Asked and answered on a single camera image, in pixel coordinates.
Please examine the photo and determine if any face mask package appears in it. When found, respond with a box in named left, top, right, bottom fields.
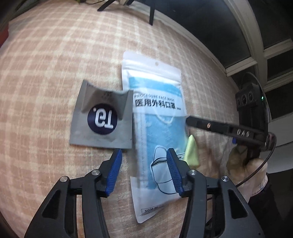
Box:
left=122, top=51, right=188, bottom=224

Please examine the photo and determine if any right white gloved hand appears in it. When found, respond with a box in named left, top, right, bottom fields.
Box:
left=226, top=145, right=268, bottom=202

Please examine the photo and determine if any grey T9 sachet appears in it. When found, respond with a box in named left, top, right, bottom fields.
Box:
left=69, top=80, right=134, bottom=149

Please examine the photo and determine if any black tripod stand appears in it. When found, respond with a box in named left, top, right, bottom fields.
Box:
left=97, top=0, right=156, bottom=26

